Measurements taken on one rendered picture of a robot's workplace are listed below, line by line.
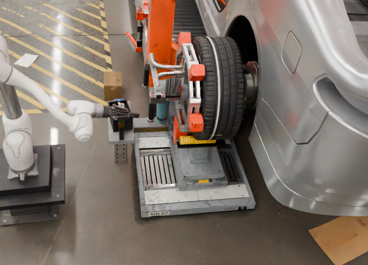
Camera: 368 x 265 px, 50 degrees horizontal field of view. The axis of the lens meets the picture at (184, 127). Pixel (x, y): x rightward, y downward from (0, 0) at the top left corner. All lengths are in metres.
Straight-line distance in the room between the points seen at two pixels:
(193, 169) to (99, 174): 0.74
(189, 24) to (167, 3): 1.81
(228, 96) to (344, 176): 0.81
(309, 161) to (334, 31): 0.56
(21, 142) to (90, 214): 0.73
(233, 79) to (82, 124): 0.89
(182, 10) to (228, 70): 2.58
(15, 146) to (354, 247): 2.35
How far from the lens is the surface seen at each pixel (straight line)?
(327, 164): 1.82
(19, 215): 2.98
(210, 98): 2.26
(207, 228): 2.89
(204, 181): 2.91
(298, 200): 2.08
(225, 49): 2.40
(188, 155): 2.99
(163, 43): 2.88
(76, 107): 2.42
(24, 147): 2.58
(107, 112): 2.47
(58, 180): 2.75
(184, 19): 4.60
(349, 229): 3.23
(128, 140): 2.75
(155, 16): 2.77
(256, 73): 2.59
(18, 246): 2.87
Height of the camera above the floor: 2.39
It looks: 42 degrees down
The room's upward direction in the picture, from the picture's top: 8 degrees clockwise
